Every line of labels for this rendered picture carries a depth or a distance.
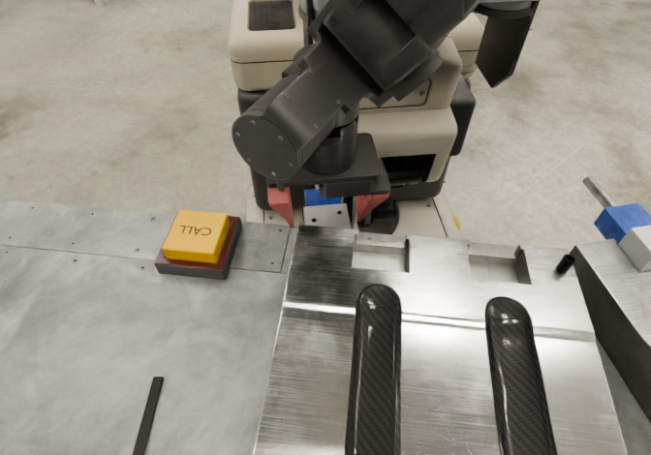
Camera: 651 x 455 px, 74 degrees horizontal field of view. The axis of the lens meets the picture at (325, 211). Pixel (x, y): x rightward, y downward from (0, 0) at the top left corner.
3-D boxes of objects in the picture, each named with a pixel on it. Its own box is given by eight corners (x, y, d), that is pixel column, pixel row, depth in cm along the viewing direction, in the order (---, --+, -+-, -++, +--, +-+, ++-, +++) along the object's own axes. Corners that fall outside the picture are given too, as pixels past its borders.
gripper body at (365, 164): (381, 188, 42) (390, 127, 37) (278, 196, 41) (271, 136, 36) (369, 145, 47) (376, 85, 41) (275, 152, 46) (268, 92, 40)
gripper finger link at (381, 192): (383, 238, 48) (393, 179, 41) (320, 244, 48) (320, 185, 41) (371, 195, 53) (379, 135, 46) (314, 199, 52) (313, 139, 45)
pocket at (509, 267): (457, 260, 44) (466, 239, 42) (510, 265, 44) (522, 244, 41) (461, 299, 41) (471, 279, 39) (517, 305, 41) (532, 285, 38)
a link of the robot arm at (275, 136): (450, 51, 31) (371, -43, 30) (389, 139, 25) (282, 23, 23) (355, 128, 41) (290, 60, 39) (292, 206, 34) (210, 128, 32)
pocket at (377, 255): (353, 251, 45) (355, 228, 42) (403, 256, 45) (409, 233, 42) (350, 288, 42) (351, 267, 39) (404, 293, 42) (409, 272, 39)
